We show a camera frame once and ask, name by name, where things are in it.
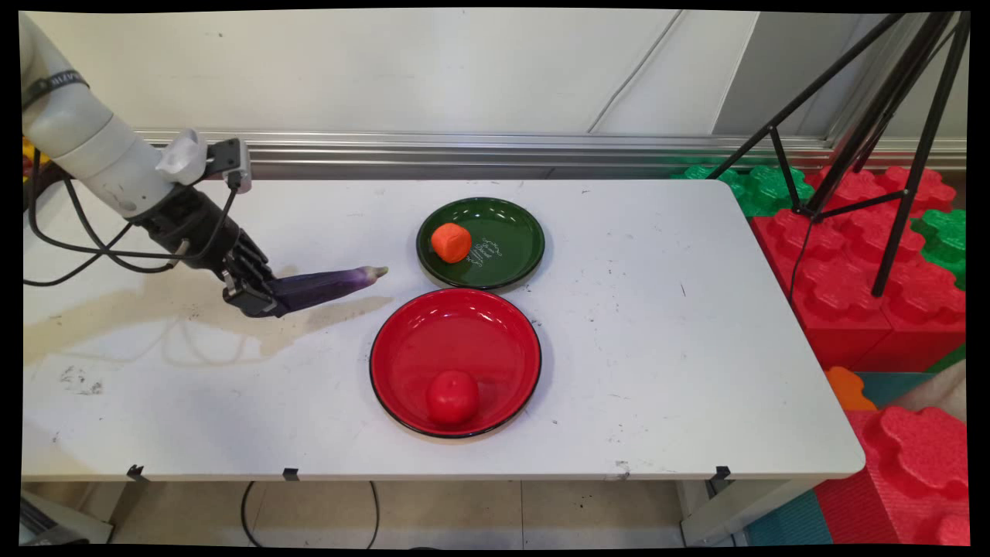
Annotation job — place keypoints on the aluminium wall rail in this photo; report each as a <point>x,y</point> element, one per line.
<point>541,147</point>

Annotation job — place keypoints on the yellow toy block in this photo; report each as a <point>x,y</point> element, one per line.
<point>29,148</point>

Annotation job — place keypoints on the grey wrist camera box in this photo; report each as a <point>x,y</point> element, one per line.
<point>230,161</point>

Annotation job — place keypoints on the green foam block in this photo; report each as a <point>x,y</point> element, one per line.
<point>762,189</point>
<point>945,244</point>

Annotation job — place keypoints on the black table edge clip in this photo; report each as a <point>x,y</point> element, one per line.
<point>721,476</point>
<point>137,473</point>
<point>291,473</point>

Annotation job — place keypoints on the teal foam floor mat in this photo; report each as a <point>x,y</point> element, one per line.
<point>789,522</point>

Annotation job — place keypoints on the purple toy eggplant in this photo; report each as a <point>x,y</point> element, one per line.
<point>325,285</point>

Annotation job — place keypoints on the red toy tomato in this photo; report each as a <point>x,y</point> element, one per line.
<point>452,398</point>

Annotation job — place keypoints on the orange toy fruit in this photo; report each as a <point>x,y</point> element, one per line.
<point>451,242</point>

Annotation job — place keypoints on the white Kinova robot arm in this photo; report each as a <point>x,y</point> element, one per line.
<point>85,131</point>

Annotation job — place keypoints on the orange foam block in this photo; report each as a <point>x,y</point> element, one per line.
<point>848,389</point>

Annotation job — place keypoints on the large red foam block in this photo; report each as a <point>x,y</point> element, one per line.
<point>843,278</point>

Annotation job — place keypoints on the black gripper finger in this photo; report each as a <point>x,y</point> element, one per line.
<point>251,300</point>
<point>259,267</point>

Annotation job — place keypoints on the red plate with black rim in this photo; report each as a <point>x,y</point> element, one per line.
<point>464,348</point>

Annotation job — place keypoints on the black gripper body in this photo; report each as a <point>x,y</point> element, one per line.
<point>197,232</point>

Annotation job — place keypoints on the white table leg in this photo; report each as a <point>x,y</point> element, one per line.
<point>735,510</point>

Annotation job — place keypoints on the dark green plate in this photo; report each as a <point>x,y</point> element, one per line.
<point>503,240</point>

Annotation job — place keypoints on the black tripod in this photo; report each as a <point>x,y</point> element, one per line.
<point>889,116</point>

